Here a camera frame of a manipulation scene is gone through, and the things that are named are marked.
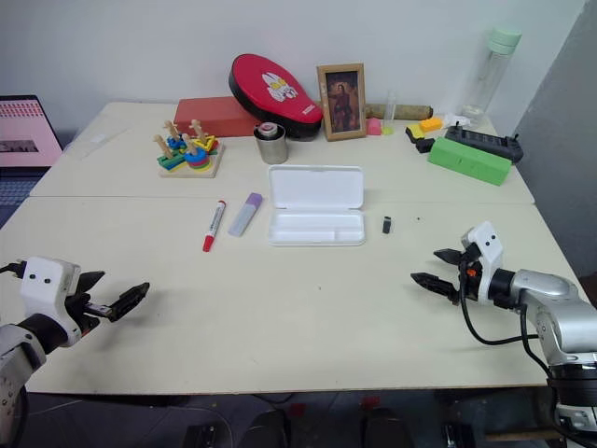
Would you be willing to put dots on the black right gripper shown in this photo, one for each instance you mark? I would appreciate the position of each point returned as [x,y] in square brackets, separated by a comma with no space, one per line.
[470,284]

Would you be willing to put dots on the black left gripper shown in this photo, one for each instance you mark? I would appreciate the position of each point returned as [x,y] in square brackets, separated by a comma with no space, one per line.
[86,315]

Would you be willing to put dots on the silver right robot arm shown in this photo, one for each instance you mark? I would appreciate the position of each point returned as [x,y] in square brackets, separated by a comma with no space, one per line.
[559,317]

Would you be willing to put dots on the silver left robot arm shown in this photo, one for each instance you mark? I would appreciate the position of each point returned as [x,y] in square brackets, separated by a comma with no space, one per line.
[16,354]

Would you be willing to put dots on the white plastic case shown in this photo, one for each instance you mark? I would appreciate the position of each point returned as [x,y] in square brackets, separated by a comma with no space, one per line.
[316,205]

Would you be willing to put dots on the red and black padded case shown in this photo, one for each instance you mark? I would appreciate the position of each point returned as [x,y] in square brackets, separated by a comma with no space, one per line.
[270,91]

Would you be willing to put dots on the small black eraser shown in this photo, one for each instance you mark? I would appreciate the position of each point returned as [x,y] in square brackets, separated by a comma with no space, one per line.
[386,225]

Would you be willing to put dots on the green foam block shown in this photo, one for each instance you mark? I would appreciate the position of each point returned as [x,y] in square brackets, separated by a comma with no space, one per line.
[468,161]

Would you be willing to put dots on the red whiteboard marker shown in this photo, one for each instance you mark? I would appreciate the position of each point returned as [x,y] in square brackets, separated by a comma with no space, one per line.
[214,227]

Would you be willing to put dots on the small black toy piece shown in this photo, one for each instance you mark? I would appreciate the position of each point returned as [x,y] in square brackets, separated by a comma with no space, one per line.
[423,145]

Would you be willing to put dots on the black power strip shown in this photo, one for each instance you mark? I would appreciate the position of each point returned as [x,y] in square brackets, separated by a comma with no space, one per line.
[487,142]

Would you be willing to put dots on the yellow and black toy piece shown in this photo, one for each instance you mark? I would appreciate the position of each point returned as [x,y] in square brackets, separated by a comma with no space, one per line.
[414,132]

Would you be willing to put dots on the orange toy block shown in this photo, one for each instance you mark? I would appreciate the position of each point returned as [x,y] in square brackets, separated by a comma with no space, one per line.
[430,124]

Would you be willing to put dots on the purple highlighter pen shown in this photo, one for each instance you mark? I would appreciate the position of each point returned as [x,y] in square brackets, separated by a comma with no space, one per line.
[245,215]

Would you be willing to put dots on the wooden shape stacking toy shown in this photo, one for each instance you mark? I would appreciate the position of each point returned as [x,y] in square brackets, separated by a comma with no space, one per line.
[191,156]

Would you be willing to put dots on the pink toy block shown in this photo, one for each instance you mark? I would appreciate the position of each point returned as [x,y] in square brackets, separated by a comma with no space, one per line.
[374,127]

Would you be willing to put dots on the clear tube with green base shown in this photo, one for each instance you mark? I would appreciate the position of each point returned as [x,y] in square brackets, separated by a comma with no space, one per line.
[389,116]

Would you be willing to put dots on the brown rolled stick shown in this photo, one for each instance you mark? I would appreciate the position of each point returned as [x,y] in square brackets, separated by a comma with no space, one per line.
[410,110]

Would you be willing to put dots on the dark rounded shape under table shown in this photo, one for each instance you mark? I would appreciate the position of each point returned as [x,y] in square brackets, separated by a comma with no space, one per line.
[384,429]

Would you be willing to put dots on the laptop with pink screen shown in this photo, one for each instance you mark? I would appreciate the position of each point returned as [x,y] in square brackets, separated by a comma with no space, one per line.
[25,135]

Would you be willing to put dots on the red rectangular box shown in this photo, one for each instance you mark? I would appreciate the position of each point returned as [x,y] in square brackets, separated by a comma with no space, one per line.
[210,116]

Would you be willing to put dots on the clear bottle with green lid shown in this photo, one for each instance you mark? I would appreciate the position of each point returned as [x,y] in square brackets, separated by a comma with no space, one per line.
[490,74]

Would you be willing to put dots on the metal cup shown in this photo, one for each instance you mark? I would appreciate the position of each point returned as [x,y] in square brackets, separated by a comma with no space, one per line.
[272,149]

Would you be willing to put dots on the pink item in cup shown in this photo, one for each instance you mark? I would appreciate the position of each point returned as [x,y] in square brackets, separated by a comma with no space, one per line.
[268,129]

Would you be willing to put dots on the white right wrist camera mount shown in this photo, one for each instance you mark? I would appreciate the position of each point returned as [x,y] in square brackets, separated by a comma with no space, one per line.
[487,252]

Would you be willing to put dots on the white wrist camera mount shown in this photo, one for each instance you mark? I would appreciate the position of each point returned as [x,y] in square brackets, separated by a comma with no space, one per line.
[487,252]
[44,280]

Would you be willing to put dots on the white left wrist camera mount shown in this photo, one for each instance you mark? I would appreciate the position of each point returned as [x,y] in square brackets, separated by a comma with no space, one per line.
[44,280]

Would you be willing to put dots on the wooden picture frame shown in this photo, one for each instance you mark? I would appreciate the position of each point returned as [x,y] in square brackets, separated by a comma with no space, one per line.
[342,102]

